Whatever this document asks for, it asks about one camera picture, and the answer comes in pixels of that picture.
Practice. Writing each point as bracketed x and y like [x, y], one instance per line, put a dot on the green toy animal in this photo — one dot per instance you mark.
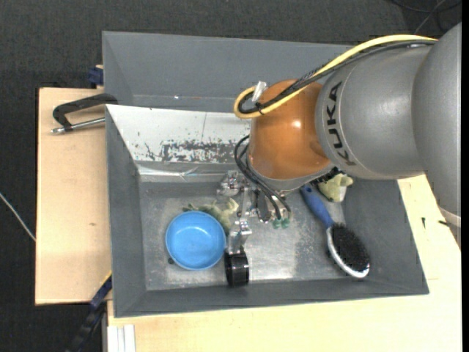
[221, 213]

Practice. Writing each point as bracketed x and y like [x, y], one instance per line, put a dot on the grey metal bin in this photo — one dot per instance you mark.
[183, 68]

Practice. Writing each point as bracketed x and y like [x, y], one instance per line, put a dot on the pale yellow plush toy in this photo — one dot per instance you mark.
[335, 189]

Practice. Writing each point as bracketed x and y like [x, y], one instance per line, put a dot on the blue bowl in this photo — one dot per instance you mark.
[195, 240]

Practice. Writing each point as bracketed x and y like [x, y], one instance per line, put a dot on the black roll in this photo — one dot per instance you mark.
[237, 270]

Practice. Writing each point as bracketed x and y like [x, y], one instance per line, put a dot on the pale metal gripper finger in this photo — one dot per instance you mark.
[238, 238]
[231, 183]

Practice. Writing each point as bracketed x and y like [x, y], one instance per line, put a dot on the pale wood flat board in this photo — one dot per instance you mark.
[69, 196]

